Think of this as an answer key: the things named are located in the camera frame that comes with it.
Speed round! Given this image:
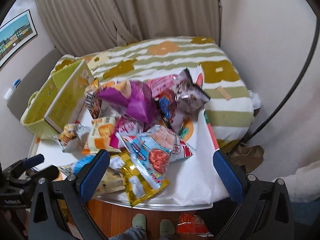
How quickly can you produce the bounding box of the yellow gold snack bag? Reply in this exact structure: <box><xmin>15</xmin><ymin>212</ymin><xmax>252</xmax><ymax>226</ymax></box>
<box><xmin>109</xmin><ymin>152</ymin><xmax>170</xmax><ymax>207</ymax></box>

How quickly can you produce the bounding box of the black cable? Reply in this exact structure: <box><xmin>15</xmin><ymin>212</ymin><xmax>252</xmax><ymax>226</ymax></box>
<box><xmin>240</xmin><ymin>17</ymin><xmax>320</xmax><ymax>144</ymax></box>

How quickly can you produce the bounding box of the framed landscape picture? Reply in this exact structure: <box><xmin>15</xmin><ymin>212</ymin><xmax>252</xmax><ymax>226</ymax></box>
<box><xmin>0</xmin><ymin>10</ymin><xmax>37</xmax><ymax>66</ymax></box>

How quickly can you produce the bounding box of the green cardboard box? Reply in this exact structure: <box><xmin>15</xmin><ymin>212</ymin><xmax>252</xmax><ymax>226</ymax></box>
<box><xmin>20</xmin><ymin>59</ymin><xmax>94</xmax><ymax>139</ymax></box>

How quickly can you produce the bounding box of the pink snack bag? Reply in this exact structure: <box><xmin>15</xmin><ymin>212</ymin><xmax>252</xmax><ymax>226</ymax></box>
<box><xmin>145</xmin><ymin>75</ymin><xmax>177</xmax><ymax>99</ymax></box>

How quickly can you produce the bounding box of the orange cream snack bag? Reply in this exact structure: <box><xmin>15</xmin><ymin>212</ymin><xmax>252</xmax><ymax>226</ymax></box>
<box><xmin>81</xmin><ymin>116</ymin><xmax>120</xmax><ymax>155</ymax></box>

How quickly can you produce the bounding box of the red blue snack bag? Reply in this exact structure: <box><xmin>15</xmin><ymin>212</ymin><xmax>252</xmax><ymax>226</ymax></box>
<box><xmin>156</xmin><ymin>89</ymin><xmax>177</xmax><ymax>128</ymax></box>

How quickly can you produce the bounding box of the light blue noodle snack bag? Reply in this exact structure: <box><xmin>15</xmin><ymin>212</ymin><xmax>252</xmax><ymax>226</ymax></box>
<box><xmin>119</xmin><ymin>125</ymin><xmax>195</xmax><ymax>190</ymax></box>

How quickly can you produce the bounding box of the brown paper bag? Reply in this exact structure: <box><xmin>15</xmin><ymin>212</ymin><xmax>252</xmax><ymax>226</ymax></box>
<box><xmin>228</xmin><ymin>144</ymin><xmax>265</xmax><ymax>173</ymax></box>

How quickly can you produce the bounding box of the red snack bag on floor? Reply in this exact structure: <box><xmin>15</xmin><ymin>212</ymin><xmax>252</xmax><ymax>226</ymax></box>
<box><xmin>177</xmin><ymin>213</ymin><xmax>212</xmax><ymax>237</ymax></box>

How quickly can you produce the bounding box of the slipper foot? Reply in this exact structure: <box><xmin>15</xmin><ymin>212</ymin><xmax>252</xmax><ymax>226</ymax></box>
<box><xmin>159</xmin><ymin>219</ymin><xmax>175</xmax><ymax>237</ymax></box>
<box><xmin>132</xmin><ymin>213</ymin><xmax>147</xmax><ymax>232</ymax></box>

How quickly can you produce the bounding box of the blue white bottle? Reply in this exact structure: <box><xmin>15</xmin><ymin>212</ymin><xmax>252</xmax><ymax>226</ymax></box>
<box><xmin>4</xmin><ymin>79</ymin><xmax>21</xmax><ymax>101</ymax></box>

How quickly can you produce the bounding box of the grey brown snack bag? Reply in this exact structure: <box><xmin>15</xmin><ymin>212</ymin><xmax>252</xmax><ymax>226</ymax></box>
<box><xmin>170</xmin><ymin>68</ymin><xmax>210</xmax><ymax>133</ymax></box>

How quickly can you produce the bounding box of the small orange white snack bag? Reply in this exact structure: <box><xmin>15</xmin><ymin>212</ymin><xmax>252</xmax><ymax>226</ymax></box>
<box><xmin>53</xmin><ymin>124</ymin><xmax>88</xmax><ymax>153</ymax></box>

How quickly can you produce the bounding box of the blue cream cartoon snack bag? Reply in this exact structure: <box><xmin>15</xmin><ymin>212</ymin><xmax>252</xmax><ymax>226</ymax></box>
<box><xmin>58</xmin><ymin>154</ymin><xmax>125</xmax><ymax>198</ymax></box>

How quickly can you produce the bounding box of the purple snack bag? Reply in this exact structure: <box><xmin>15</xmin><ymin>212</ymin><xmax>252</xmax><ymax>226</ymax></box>
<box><xmin>98</xmin><ymin>80</ymin><xmax>158</xmax><ymax>125</ymax></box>

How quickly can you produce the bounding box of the grey headboard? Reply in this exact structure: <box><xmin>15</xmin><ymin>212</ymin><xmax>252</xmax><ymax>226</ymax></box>
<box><xmin>7</xmin><ymin>48</ymin><xmax>62</xmax><ymax>120</ymax></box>

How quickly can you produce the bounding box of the white fruit print tablecloth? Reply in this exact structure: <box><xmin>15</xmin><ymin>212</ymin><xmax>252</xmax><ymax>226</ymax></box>
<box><xmin>28</xmin><ymin>65</ymin><xmax>230</xmax><ymax>207</ymax></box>

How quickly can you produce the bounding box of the right slipper foot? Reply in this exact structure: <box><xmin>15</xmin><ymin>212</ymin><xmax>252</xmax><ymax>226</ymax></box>
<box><xmin>159</xmin><ymin>219</ymin><xmax>175</xmax><ymax>237</ymax></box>

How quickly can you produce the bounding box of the green striped floral blanket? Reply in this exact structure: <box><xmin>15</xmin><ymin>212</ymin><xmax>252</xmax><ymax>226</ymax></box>
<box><xmin>52</xmin><ymin>36</ymin><xmax>254</xmax><ymax>152</ymax></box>

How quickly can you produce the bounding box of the beige curtain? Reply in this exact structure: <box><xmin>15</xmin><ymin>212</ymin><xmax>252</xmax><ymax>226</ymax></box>
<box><xmin>35</xmin><ymin>0</ymin><xmax>222</xmax><ymax>56</ymax></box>

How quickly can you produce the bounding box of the red black chips bag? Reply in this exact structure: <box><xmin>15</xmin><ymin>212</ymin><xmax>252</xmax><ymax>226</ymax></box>
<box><xmin>84</xmin><ymin>78</ymin><xmax>101</xmax><ymax>119</ymax></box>

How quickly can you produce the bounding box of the left slipper foot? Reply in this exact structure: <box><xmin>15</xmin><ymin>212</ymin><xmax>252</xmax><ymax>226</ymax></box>
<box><xmin>132</xmin><ymin>213</ymin><xmax>147</xmax><ymax>232</ymax></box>

